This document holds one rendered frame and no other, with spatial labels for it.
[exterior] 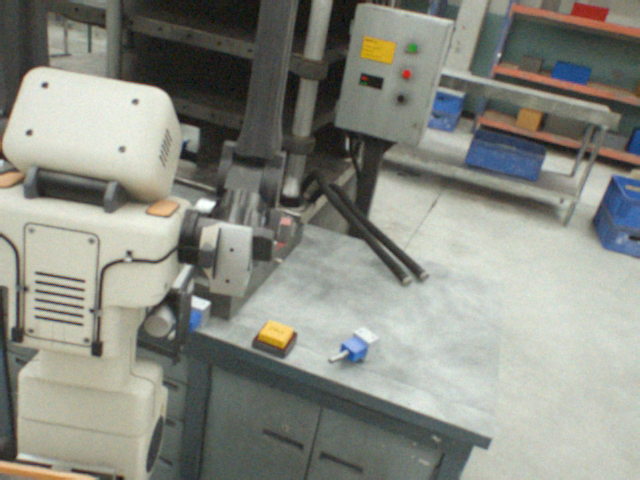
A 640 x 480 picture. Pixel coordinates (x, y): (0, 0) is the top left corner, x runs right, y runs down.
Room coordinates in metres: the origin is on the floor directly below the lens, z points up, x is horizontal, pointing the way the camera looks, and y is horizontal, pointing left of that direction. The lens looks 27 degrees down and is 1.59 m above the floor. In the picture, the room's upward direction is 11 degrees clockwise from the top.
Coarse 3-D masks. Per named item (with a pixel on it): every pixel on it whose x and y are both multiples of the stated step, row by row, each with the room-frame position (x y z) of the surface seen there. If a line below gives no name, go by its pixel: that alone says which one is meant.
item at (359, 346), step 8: (360, 328) 1.09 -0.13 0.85; (352, 336) 1.07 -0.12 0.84; (360, 336) 1.06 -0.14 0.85; (368, 336) 1.06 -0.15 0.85; (376, 336) 1.07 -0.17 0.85; (344, 344) 1.03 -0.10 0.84; (352, 344) 1.04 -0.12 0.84; (360, 344) 1.04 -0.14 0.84; (368, 344) 1.04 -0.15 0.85; (376, 344) 1.06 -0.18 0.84; (344, 352) 1.01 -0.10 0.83; (352, 352) 1.01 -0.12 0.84; (360, 352) 1.02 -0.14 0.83; (368, 352) 1.04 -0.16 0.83; (328, 360) 0.99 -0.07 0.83; (336, 360) 0.99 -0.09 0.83; (352, 360) 1.01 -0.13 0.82
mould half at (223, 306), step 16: (208, 208) 1.42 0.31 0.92; (304, 224) 1.57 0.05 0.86; (288, 240) 1.44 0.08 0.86; (272, 256) 1.33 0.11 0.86; (256, 272) 1.23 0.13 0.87; (272, 272) 1.35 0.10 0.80; (208, 288) 1.11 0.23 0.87; (256, 288) 1.24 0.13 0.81; (224, 304) 1.10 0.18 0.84; (240, 304) 1.15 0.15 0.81
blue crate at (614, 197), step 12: (612, 180) 4.49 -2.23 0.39; (624, 180) 4.53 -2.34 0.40; (636, 180) 4.51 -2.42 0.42; (612, 192) 4.36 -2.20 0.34; (624, 192) 4.52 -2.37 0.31; (636, 192) 4.51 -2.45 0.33; (612, 204) 4.23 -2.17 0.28; (624, 204) 3.98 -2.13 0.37; (636, 204) 3.97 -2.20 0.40; (612, 216) 4.11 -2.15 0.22; (624, 216) 3.98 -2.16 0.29; (636, 216) 3.96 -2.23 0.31; (636, 228) 3.95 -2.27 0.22
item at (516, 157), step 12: (480, 132) 5.02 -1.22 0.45; (492, 132) 5.01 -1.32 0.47; (480, 144) 4.64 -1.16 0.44; (492, 144) 4.61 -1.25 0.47; (504, 144) 4.97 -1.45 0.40; (516, 144) 4.94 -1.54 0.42; (528, 144) 4.92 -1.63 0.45; (468, 156) 4.66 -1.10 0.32; (480, 156) 4.63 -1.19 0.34; (492, 156) 4.61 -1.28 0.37; (504, 156) 4.59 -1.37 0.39; (516, 156) 4.56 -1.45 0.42; (528, 156) 4.54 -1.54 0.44; (540, 156) 4.52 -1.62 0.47; (492, 168) 4.61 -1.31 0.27; (504, 168) 4.58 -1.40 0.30; (516, 168) 4.56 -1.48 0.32; (528, 168) 4.54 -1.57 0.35; (540, 168) 4.54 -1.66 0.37
